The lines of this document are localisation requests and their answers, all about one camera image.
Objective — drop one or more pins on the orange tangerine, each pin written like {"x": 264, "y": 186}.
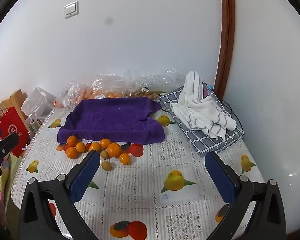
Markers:
{"x": 114, "y": 149}
{"x": 95, "y": 146}
{"x": 72, "y": 140}
{"x": 105, "y": 143}
{"x": 80, "y": 147}
{"x": 71, "y": 153}
{"x": 125, "y": 158}

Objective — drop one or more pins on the clear bag of brown longans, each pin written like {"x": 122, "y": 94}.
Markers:
{"x": 145, "y": 94}

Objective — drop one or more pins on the white lace printed tablecloth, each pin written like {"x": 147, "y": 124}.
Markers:
{"x": 140, "y": 180}

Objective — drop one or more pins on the small red berry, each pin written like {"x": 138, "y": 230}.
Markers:
{"x": 88, "y": 145}

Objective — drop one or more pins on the white plastic bag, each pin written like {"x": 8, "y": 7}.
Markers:
{"x": 38, "y": 102}

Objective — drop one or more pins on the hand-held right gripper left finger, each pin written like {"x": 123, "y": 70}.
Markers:
{"x": 86, "y": 177}

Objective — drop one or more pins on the purple towel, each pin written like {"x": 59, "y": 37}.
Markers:
{"x": 110, "y": 120}

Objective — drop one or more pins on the white light switch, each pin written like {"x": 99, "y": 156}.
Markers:
{"x": 71, "y": 9}

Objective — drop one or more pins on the small yellow loquat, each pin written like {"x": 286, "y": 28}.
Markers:
{"x": 106, "y": 165}
{"x": 104, "y": 154}

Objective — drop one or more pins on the red paper bag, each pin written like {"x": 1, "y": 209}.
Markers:
{"x": 13, "y": 127}

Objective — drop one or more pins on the brown wooden door frame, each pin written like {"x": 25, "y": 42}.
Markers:
{"x": 226, "y": 37}

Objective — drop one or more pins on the white striped towel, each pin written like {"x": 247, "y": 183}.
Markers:
{"x": 200, "y": 110}

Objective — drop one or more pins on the yellow green blanket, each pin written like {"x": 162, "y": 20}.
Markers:
{"x": 13, "y": 162}

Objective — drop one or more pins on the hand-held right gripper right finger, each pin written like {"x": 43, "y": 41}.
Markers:
{"x": 220, "y": 180}

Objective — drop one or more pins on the wooden chair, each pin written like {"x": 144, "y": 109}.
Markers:
{"x": 17, "y": 97}

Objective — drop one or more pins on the clear bag of tangerines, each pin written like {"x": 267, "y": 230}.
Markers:
{"x": 70, "y": 96}
{"x": 95, "y": 93}
{"x": 113, "y": 95}

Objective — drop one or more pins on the grey checked cloth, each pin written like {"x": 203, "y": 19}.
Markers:
{"x": 215, "y": 140}

